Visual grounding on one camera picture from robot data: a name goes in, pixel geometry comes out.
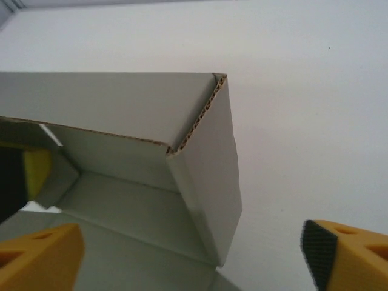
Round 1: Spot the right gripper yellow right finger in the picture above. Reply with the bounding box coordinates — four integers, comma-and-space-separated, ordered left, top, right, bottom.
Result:
301, 219, 388, 291

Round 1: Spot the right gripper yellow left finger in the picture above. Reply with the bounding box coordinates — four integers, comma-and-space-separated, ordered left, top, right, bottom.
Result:
0, 223, 85, 291

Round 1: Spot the grey tray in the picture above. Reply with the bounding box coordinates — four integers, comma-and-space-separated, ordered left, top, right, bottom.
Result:
0, 72, 243, 291

